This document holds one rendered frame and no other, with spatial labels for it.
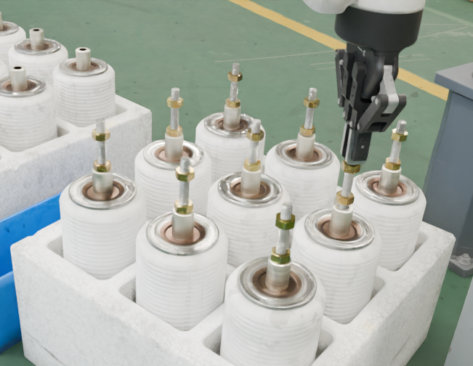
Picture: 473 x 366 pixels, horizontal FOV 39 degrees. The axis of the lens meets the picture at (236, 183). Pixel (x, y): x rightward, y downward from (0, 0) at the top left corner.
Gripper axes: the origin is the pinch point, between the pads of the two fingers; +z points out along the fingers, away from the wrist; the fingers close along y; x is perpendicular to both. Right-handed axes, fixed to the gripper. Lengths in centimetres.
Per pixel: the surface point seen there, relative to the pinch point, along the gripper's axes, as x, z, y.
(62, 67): 30, 10, 46
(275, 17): -33, 36, 153
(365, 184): -6.0, 10.3, 8.5
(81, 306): 27.6, 19.5, 1.1
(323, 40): -43, 36, 132
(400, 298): -6.8, 17.8, -3.7
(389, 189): -8.3, 10.1, 6.7
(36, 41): 35, 9, 55
